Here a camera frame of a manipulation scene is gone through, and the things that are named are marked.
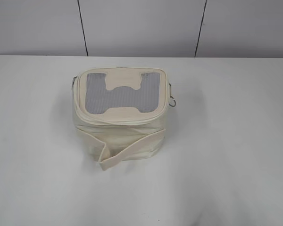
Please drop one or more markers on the cream fabric bag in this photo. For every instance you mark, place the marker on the cream fabric bag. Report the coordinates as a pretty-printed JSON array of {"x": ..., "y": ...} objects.
[{"x": 120, "y": 113}]

